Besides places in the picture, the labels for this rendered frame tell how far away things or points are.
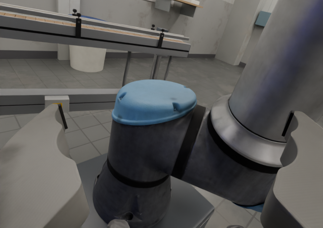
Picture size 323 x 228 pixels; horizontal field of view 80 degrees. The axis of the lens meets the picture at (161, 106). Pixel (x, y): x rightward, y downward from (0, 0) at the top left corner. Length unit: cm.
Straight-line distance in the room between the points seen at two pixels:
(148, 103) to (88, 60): 286
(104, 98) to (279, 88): 119
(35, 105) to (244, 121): 118
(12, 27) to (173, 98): 94
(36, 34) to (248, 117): 103
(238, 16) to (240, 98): 643
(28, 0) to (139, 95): 314
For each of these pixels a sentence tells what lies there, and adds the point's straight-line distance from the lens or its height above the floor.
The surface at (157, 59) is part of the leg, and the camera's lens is 136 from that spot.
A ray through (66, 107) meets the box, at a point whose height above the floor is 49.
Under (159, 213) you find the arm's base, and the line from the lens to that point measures 38.
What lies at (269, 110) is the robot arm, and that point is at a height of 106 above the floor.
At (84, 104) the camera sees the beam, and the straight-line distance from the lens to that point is 130.
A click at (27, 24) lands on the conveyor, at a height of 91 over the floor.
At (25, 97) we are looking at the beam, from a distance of 126.
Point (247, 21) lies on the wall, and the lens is 650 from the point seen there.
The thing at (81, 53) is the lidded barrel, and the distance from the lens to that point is 306.
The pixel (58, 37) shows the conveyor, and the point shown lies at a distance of 112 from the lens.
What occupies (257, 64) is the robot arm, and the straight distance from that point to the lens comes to 20.
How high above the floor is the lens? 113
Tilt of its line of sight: 27 degrees down
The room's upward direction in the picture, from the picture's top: 15 degrees clockwise
